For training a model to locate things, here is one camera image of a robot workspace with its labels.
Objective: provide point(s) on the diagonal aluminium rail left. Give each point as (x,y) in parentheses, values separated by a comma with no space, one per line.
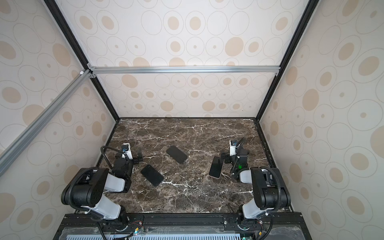
(27,136)

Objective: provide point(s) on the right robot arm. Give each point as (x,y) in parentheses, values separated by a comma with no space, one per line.
(270,193)

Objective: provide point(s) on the horizontal aluminium rail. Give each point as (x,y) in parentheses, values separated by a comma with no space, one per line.
(185,70)

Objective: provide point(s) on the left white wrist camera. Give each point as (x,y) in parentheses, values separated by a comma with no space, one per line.
(127,150)

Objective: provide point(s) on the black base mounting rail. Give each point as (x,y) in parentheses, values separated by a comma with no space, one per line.
(207,226)

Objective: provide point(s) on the black phone centre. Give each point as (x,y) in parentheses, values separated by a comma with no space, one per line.
(178,155)

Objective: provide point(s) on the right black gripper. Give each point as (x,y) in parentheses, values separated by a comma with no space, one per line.
(227,156)

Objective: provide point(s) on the black frame post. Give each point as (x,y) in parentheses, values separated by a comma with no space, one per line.
(308,12)
(53,8)

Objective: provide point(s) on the black phone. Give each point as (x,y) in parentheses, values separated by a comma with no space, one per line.
(178,155)
(152,175)

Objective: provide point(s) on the black frame post right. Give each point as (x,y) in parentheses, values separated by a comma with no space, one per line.
(308,12)

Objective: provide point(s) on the black frame post left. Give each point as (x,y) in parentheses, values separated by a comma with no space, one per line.
(53,8)

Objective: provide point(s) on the black phone lower left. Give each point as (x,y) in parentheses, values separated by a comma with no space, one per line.
(152,175)

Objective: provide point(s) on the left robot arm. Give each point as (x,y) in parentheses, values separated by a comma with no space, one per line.
(85,192)

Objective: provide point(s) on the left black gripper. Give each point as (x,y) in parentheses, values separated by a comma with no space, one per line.
(133,159)

